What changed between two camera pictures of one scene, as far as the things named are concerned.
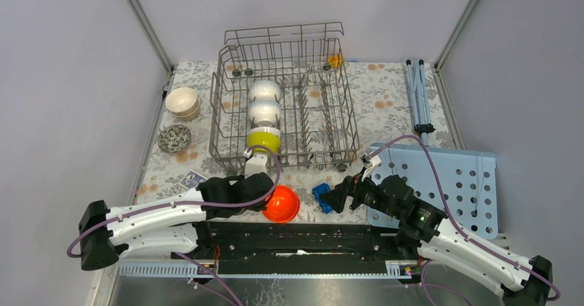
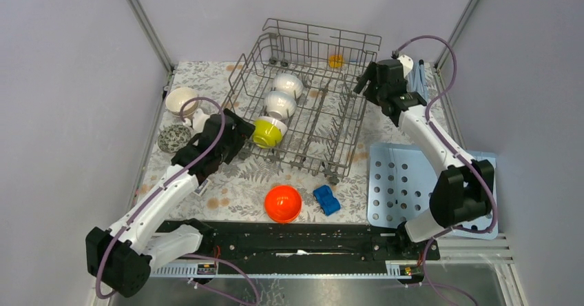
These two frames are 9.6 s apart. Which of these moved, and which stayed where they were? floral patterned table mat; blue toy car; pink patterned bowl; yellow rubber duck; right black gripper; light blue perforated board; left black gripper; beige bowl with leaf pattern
Moved: right black gripper; left black gripper
Stayed: yellow rubber duck; beige bowl with leaf pattern; floral patterned table mat; blue toy car; pink patterned bowl; light blue perforated board
